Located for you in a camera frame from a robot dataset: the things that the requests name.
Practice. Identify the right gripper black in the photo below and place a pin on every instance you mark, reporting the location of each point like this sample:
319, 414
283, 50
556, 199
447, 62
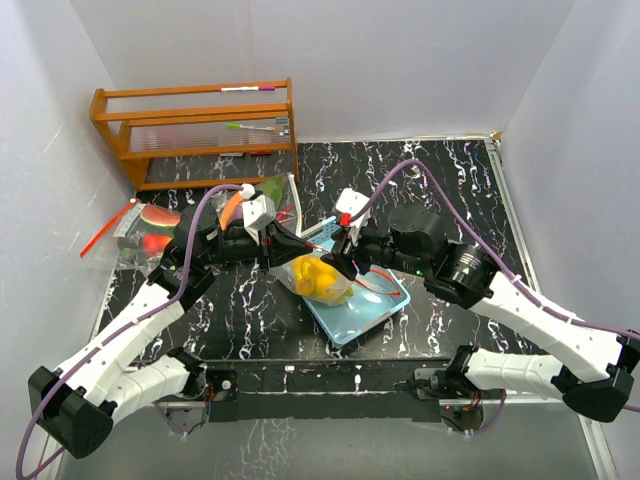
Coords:
341, 260

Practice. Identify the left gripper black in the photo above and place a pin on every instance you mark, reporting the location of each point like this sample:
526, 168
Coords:
284, 245

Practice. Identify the yellow starfruit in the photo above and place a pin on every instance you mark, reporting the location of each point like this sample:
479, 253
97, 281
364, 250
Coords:
312, 276

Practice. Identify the clear bag orange zipper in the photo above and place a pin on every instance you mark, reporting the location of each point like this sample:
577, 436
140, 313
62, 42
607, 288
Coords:
118, 244
376, 281

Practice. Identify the watermelon slice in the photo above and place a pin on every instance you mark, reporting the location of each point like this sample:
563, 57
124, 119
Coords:
159, 217

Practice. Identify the yellow banana bunch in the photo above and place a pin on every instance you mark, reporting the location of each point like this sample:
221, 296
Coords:
333, 297

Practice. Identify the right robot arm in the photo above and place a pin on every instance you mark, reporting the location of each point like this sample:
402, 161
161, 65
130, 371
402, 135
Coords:
590, 371

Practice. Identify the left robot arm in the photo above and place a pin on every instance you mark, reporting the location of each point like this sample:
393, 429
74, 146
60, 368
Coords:
80, 401

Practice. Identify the light blue plastic basket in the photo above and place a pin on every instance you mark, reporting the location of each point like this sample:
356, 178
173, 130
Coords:
376, 296

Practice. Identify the wooden shelf rack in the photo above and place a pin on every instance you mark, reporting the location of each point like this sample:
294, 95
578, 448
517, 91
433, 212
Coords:
140, 126

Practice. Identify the green pen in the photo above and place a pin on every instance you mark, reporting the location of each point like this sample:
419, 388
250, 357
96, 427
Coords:
239, 126

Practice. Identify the pink white pen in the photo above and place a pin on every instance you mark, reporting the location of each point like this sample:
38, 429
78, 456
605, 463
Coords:
248, 88

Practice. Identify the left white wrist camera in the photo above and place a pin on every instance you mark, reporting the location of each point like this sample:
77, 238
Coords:
258, 211

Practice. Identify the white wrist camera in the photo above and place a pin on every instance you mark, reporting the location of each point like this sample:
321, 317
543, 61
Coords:
258, 211
352, 212

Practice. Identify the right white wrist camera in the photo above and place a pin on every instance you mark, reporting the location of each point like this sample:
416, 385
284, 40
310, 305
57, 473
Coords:
352, 212

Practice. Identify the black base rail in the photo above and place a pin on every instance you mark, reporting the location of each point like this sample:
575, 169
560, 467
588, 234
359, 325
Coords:
328, 389

